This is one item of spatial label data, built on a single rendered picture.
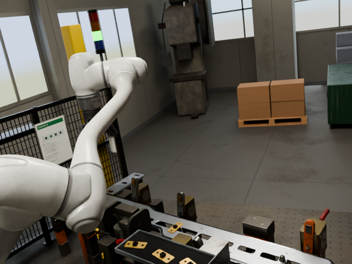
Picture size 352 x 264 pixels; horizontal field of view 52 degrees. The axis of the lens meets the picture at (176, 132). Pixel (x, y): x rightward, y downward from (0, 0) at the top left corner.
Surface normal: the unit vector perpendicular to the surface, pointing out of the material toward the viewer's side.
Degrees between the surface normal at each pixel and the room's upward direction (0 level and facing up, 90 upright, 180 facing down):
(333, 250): 0
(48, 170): 48
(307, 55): 90
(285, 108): 90
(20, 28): 90
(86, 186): 57
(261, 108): 90
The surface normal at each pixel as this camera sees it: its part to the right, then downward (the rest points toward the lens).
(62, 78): 0.92, -0.01
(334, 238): -0.14, -0.94
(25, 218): 0.30, 0.68
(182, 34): -0.17, 0.35
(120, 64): 0.00, -0.60
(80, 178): 0.68, -0.61
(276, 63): -0.37, 0.33
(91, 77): 0.22, 0.24
